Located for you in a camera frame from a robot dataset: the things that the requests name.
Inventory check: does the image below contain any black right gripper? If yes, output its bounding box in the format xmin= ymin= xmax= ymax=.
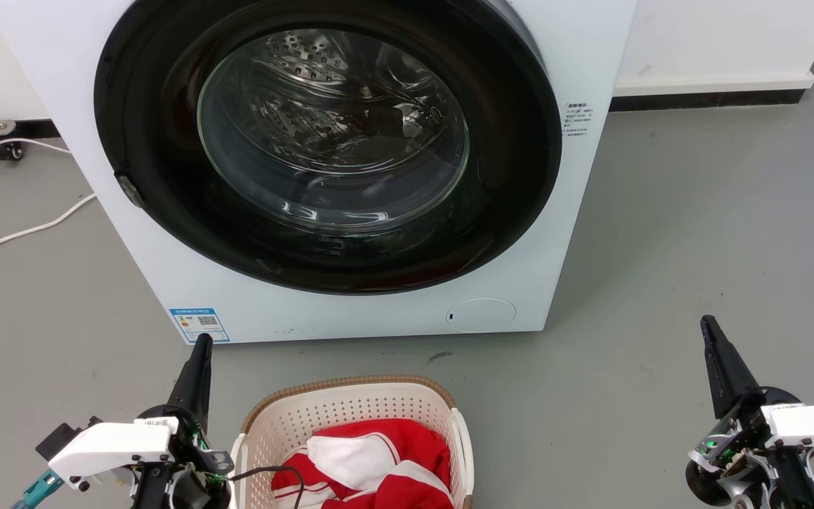
xmin=690 ymin=315 xmax=803 ymax=469

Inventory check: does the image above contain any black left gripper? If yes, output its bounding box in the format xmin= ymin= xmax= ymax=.
xmin=131 ymin=334 xmax=235 ymax=509

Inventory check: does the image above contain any white perforated laundry basket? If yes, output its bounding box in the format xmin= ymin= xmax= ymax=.
xmin=230 ymin=375 xmax=475 ymax=509

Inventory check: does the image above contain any blue energy label sticker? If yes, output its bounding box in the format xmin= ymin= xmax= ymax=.
xmin=170 ymin=308 xmax=230 ymax=345

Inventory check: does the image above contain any grey washer door latch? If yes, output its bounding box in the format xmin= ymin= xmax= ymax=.
xmin=116 ymin=173 xmax=145 ymax=209

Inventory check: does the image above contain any red and white garment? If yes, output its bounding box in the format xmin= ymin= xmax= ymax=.
xmin=271 ymin=419 xmax=454 ymax=509

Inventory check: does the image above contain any round white filter cover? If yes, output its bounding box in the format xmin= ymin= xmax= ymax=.
xmin=446 ymin=298 xmax=517 ymax=334

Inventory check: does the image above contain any white warning text sticker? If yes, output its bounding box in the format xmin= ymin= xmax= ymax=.
xmin=562 ymin=101 xmax=595 ymax=139

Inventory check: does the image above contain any black round washer door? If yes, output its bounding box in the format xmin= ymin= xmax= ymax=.
xmin=94 ymin=0 xmax=563 ymax=296

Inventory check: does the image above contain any white front-load washing machine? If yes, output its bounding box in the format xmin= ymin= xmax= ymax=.
xmin=0 ymin=0 xmax=639 ymax=345

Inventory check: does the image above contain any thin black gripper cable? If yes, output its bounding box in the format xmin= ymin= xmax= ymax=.
xmin=227 ymin=464 xmax=307 ymax=509

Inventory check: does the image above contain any teal cable connector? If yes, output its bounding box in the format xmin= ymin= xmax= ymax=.
xmin=11 ymin=470 xmax=65 ymax=509

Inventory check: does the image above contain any thick white floor cable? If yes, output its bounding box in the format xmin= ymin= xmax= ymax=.
xmin=0 ymin=192 xmax=98 ymax=268

